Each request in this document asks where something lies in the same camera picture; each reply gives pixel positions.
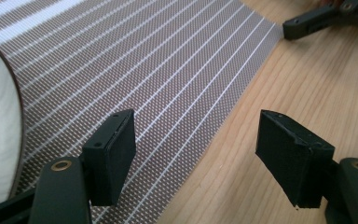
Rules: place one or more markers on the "grey striped placemat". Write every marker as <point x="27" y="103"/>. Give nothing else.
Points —
<point x="143" y="68"/>

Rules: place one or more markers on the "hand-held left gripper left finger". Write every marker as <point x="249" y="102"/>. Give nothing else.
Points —
<point x="110" y="161"/>

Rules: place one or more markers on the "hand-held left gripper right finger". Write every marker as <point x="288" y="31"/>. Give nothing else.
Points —
<point x="292" y="158"/>

